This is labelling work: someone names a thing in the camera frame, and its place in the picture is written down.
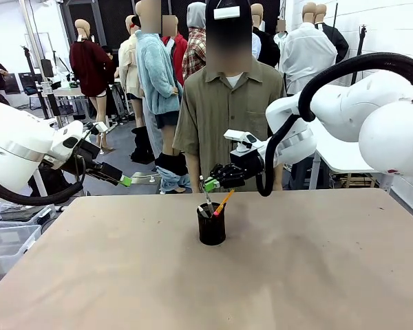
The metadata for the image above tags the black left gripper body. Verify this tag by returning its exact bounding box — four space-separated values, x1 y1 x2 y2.
63 138 106 177

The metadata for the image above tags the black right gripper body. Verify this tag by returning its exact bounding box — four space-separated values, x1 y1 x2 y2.
223 151 266 190

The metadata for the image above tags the orange pencil pink eraser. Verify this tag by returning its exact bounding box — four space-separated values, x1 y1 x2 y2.
211 188 235 219

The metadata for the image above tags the silver grey pen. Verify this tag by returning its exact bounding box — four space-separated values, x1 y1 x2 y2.
199 175 215 217

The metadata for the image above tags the person's left forearm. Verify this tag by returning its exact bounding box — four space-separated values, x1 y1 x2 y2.
272 164 284 192

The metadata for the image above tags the black mesh pen holder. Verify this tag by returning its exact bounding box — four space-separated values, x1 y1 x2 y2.
196 202 227 247

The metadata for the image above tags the black and jeans trousers bundle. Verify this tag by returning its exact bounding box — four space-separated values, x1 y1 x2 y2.
154 152 192 195

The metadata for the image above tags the person in olive shirt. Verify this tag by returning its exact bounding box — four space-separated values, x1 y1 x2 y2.
173 0 287 194

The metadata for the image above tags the clear plastic bin with cloth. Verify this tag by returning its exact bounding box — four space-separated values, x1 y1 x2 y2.
0 201 56 227

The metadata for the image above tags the dark folded cloth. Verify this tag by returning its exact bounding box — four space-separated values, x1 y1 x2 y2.
0 204 46 222

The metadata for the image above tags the mannequin in maroon sweater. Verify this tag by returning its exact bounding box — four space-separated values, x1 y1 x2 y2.
69 19 115 152

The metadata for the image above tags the mannequin in cream jacket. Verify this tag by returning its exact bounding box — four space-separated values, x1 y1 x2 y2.
118 14 146 129

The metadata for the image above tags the black background tripod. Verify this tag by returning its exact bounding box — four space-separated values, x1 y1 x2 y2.
20 44 46 111

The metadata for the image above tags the mannequin in blue fleece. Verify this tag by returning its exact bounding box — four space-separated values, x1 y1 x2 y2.
134 0 186 162

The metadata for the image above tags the wooden pallet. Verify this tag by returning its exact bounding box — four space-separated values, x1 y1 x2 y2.
332 171 380 189

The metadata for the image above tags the large clear plastic bin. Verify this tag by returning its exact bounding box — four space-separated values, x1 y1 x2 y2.
0 223 43 276

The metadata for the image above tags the mannequin in blue shirt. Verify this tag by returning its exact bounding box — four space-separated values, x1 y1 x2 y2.
251 32 262 60

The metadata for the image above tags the mannequin in black top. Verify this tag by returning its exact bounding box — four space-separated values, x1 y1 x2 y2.
249 3 282 69

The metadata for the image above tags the mannequin in white shirt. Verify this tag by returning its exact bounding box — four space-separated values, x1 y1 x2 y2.
281 1 339 96

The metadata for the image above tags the mannequin in red jacket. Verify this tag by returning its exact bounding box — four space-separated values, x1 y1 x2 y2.
161 15 191 87

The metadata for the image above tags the mannequin in plaid shirt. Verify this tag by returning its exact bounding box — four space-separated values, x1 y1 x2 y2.
181 1 208 82

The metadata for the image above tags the black cap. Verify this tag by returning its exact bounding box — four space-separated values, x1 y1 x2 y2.
204 0 253 37

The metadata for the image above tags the mannequin in black jacket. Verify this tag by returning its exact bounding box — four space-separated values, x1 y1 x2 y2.
314 3 350 65

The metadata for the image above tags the white cap label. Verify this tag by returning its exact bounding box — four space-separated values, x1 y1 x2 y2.
213 6 241 19

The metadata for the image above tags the black light stand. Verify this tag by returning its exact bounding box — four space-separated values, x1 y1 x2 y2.
350 25 370 85

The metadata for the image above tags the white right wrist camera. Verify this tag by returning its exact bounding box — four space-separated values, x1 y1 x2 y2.
223 129 260 153

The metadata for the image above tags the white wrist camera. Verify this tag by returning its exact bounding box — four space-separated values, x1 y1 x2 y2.
223 129 260 153
85 120 109 137

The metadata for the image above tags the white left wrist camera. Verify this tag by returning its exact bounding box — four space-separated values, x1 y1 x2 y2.
85 120 109 137

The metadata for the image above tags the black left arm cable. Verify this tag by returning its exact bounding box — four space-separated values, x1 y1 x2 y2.
0 146 87 207

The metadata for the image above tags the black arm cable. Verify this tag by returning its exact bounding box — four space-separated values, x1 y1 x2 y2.
255 52 413 198
0 146 87 207

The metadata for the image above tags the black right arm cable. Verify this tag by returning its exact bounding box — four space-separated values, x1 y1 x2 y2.
255 52 413 198

